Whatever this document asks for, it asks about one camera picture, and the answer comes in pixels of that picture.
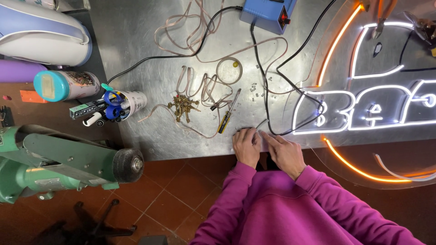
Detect person's right hand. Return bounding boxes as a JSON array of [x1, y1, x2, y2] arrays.
[[260, 131, 307, 181]]

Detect person's left hand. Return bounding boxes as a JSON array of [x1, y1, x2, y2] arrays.
[[232, 127, 262, 169]]

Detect thin black wire piece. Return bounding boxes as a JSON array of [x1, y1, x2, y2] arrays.
[[235, 119, 270, 133]]

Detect scattered cut tubing bits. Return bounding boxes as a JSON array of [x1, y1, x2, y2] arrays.
[[211, 63, 275, 120]]

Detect bunch of brass keys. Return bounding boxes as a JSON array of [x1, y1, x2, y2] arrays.
[[167, 95, 201, 123]]

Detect person's magenta sweatshirt torso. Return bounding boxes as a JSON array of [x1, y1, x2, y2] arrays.
[[235, 163, 365, 245]]

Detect white pen holder cup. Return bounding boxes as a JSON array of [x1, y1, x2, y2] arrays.
[[112, 90, 148, 120]]

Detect blue soldering station box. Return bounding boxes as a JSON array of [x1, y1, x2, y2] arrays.
[[240, 0, 297, 35]]

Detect lit neon sign acrylic panel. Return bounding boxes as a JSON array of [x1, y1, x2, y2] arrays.
[[282, 0, 436, 190]]

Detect white marker pen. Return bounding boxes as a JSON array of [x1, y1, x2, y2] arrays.
[[83, 112, 103, 127]]

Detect loose white neon strip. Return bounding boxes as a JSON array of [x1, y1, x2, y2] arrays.
[[374, 153, 436, 182]]

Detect black chair base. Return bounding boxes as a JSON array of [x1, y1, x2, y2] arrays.
[[32, 199, 137, 245]]

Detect floral tumbler with teal lid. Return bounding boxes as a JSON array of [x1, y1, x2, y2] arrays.
[[33, 70, 101, 103]]

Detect green belt grinder machine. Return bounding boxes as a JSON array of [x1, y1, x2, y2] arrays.
[[0, 124, 144, 205]]

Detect orange paper slip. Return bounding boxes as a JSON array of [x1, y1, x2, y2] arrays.
[[20, 90, 48, 104]]

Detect white blue thermos jug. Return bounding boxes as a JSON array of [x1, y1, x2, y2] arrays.
[[0, 0, 93, 67]]

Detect purple bottle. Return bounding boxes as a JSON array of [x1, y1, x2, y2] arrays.
[[0, 59, 48, 83]]

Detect yellow black handled screwdriver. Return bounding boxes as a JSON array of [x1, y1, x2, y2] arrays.
[[217, 88, 242, 134]]

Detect black power cable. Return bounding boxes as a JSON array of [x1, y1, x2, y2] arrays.
[[106, 0, 338, 137]]

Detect clear twin-lead wire tangle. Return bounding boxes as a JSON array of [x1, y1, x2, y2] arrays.
[[138, 0, 300, 139]]

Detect blue handled scissors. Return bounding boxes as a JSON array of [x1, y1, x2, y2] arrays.
[[104, 91, 125, 120]]

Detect orange handled pliers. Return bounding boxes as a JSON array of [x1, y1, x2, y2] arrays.
[[371, 0, 398, 40]]

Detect metal wire stripper tool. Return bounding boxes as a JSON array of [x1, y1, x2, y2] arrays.
[[403, 11, 436, 51]]

